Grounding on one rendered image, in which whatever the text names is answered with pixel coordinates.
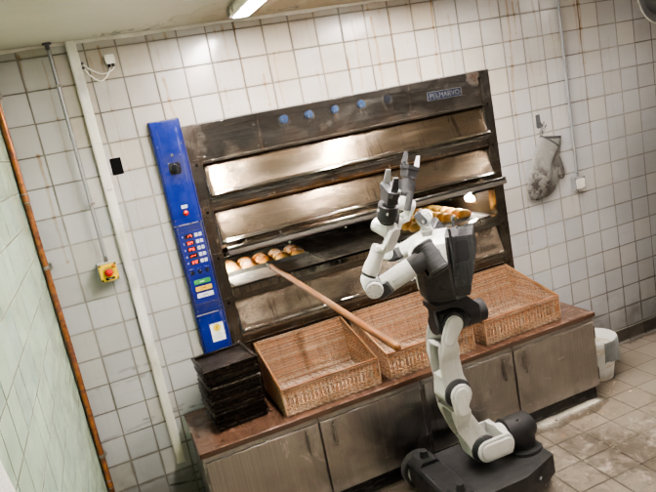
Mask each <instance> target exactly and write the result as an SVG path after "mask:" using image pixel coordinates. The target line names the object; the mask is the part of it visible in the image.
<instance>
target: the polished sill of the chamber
mask: <svg viewBox="0 0 656 492"><path fill-rule="evenodd" d="M498 221H499V218H498V215H489V216H486V217H482V218H479V219H475V220H471V221H468V222H464V223H461V224H457V225H455V226H464V224H467V226H470V225H473V227H478V226H484V225H488V224H491V223H495V222H498ZM370 250H371V249H367V250H363V251H360V252H356V253H353V254H349V255H345V256H342V257H339V258H336V259H332V260H329V261H325V262H321V263H318V264H314V265H311V266H304V267H301V268H297V269H294V270H290V271H287V273H289V274H290V275H292V276H293V277H295V278H299V277H303V276H306V275H310V274H313V273H317V272H320V271H323V270H326V269H330V268H333V267H339V266H343V265H346V264H350V263H353V262H357V261H360V260H364V259H367V258H368V255H369V252H370ZM285 281H288V279H286V278H285V277H283V276H282V275H280V274H276V275H273V276H270V277H266V278H262V279H259V280H255V281H252V282H248V283H245V284H241V285H237V286H234V287H231V291H232V295H233V296H237V295H240V294H244V293H247V292H251V291H254V290H258V289H261V288H265V287H267V286H271V285H274V284H278V283H281V282H285Z"/></svg>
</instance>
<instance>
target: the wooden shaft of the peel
mask: <svg viewBox="0 0 656 492"><path fill-rule="evenodd" d="M269 267H270V268H271V269H273V270H274V271H276V272H277V273H279V274H280V275H282V276H283V277H285V278H286V279H288V280H289V281H291V282H292V283H294V284H295V285H297V286H298V287H300V288H301V289H303V290H304V291H306V292H307V293H309V294H310V295H312V296H313V297H315V298H316V299H317V300H319V301H320V302H322V303H323V304H325V305H326V306H328V307H329V308H331V309H333V310H334V311H336V312H337V313H339V314H340V315H342V316H343V317H345V318H346V319H348V320H349V321H351V322H352V323H354V324H355V325H357V326H358V327H360V328H361V329H363V330H364V331H366V332H367V333H369V334H370V335H372V336H374V337H375V338H377V339H378V340H380V341H381V342H383V343H384V344H386V345H387V346H389V347H390V348H392V349H394V350H395V351H400V350H401V348H402V346H401V344H400V343H398V342H397V341H395V340H393V339H392V338H390V337H389V336H387V335H385V334H384V333H382V332H381V331H379V330H377V329H376V328H374V327H373V326H371V325H369V324H368V323H366V322H365V321H363V320H362V319H360V318H358V317H357V316H355V315H354V314H352V313H350V312H349V311H347V310H346V309H344V308H342V307H340V306H339V305H337V304H335V303H334V302H332V301H331V300H329V299H327V298H326V297H324V296H323V295H321V294H320V293H318V292H316V291H315V290H313V289H312V288H310V287H308V286H307V285H306V284H305V283H303V282H301V281H300V280H298V279H297V278H295V277H293V276H292V275H290V274H289V273H287V272H285V271H284V270H282V269H281V268H279V267H278V266H275V265H274V264H270V265H269Z"/></svg>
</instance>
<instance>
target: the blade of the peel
mask: <svg viewBox="0 0 656 492"><path fill-rule="evenodd" d="M305 256H309V252H308V251H306V250H304V252H303V253H300V254H297V255H293V256H289V257H285V258H282V259H278V260H274V261H271V262H273V263H274V264H275V265H277V264H281V263H284V262H288V261H292V260H295V259H298V258H302V257H305ZM263 267H266V263H263V264H259V265H256V266H249V267H245V268H243V269H239V270H235V271H231V272H228V277H231V276H234V275H237V274H241V273H245V272H248V271H252V270H256V269H259V268H263Z"/></svg>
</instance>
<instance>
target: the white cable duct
mask: <svg viewBox="0 0 656 492"><path fill-rule="evenodd" d="M64 44H65V47H66V51H67V55H68V58H69V62H70V66H71V70H72V73H73V77H74V81H75V84H76V88H77V92H78V96H79V99H80V102H81V106H82V110H83V113H84V117H85V121H86V125H87V128H88V132H89V136H90V139H91V143H92V147H93V151H94V153H95V157H96V161H97V165H98V168H99V172H100V176H101V179H102V186H103V190H104V193H105V197H106V201H107V205H108V208H109V212H110V216H111V219H112V222H113V226H114V230H115V233H116V237H117V241H118V245H119V248H120V252H121V256H122V260H123V263H124V267H125V270H126V274H127V277H128V281H129V285H130V288H131V292H132V296H133V300H134V303H135V307H136V311H137V315H138V318H139V322H140V325H141V329H142V332H143V339H144V342H145V346H146V350H147V354H148V357H149V361H150V365H151V369H152V372H153V376H154V380H155V384H156V386H157V390H158V394H159V397H160V401H161V405H162V409H163V412H164V416H165V420H166V424H167V427H168V431H169V434H170V437H171V441H172V445H173V449H174V452H175V456H176V460H177V464H180V463H182V462H185V454H184V450H183V447H182V443H181V440H180V436H179V432H178V428H177V424H176V421H175V417H174V413H173V409H172V406H171V402H170V398H169V394H168V391H167V388H166V384H165V380H164V376H163V373H162V369H161V365H160V361H159V357H158V354H157V350H156V346H155V342H154V339H153V336H152V332H151V328H150V324H149V321H148V317H147V313H146V309H145V305H144V299H143V295H142V291H141V288H140V284H139V280H138V277H137V273H136V270H135V266H134V262H133V258H132V255H131V251H130V247H129V243H128V239H127V236H126V232H125V228H124V225H123V221H122V218H121V214H120V210H119V206H118V203H117V199H116V195H115V191H114V187H113V184H112V180H111V176H110V173H109V170H108V166H107V162H106V158H105V154H104V151H103V144H102V140H101V137H100V133H99V129H98V125H97V121H96V118H95V114H94V111H93V107H92V103H91V100H90V96H89V92H88V88H87V85H86V81H85V77H84V73H83V69H82V66H81V62H80V59H79V55H78V52H77V48H76V44H75V40H71V41H64Z"/></svg>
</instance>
